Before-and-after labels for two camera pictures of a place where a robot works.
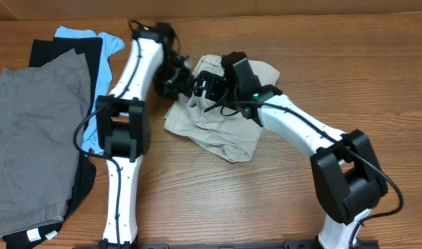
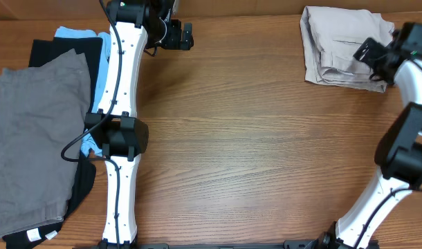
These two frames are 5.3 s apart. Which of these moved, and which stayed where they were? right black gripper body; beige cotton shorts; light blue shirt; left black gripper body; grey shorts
Moved: beige cotton shorts; right black gripper body; left black gripper body
Stayed: grey shorts; light blue shirt
